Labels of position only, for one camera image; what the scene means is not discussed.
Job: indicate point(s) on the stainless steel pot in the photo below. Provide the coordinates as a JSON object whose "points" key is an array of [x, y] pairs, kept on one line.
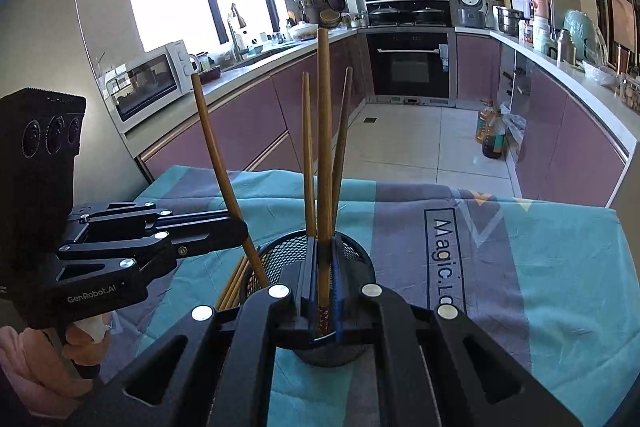
{"points": [[507, 22]]}

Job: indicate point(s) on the wooden slatted board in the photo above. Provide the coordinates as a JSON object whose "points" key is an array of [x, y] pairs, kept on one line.
{"points": [[615, 7]]}

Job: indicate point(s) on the white ceramic casserole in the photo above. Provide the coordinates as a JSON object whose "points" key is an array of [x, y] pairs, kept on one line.
{"points": [[302, 32]]}

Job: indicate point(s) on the purple kitchen base cabinets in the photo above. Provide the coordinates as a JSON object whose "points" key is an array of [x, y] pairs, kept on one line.
{"points": [[260, 112], [565, 147]]}

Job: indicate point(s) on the steel thermos flask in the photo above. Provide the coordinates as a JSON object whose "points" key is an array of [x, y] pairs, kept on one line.
{"points": [[565, 49]]}

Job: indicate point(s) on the steel kitchen faucet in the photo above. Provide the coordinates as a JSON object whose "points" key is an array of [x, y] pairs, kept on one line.
{"points": [[234, 32]]}

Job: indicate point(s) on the person's left hand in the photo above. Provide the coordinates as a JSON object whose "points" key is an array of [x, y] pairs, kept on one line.
{"points": [[82, 342]]}

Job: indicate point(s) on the wooden chopstick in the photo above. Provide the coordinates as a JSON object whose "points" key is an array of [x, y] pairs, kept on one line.
{"points": [[325, 157], [215, 157], [341, 147], [308, 157]]}

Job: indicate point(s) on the black lidded pot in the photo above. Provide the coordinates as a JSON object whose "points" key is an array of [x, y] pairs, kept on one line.
{"points": [[429, 15], [387, 14]]}

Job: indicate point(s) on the plastic bag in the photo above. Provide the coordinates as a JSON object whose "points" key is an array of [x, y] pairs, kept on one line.
{"points": [[514, 127]]}

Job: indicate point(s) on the white microwave oven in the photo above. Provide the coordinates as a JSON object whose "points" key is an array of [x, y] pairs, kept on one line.
{"points": [[150, 82]]}

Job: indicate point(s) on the silver rice cooker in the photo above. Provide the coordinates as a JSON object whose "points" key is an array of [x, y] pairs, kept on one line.
{"points": [[470, 4]]}

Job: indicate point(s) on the mint green appliance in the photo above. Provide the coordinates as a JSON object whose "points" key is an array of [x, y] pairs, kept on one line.
{"points": [[582, 34]]}

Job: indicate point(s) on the oil bottles on floor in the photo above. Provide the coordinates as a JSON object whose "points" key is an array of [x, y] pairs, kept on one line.
{"points": [[494, 137]]}

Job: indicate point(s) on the black mesh utensil holder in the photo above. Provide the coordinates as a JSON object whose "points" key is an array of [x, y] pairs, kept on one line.
{"points": [[285, 257]]}

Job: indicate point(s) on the black built-in oven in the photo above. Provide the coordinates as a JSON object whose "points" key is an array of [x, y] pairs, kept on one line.
{"points": [[407, 64]]}

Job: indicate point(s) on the black frying pan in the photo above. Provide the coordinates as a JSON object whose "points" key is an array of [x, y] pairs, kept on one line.
{"points": [[336, 2]]}

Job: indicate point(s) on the pink kettle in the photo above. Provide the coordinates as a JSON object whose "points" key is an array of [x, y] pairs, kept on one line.
{"points": [[540, 9]]}

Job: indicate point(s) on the teal grey printed tablecloth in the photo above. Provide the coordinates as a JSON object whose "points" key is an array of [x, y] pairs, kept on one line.
{"points": [[550, 282]]}

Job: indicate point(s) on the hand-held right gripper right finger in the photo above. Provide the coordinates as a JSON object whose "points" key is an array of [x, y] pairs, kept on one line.
{"points": [[340, 297]]}

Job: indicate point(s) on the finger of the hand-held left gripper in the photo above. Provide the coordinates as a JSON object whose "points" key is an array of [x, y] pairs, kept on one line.
{"points": [[210, 242], [195, 218]]}

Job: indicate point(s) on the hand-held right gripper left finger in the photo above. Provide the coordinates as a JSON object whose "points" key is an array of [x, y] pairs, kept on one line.
{"points": [[311, 277]]}

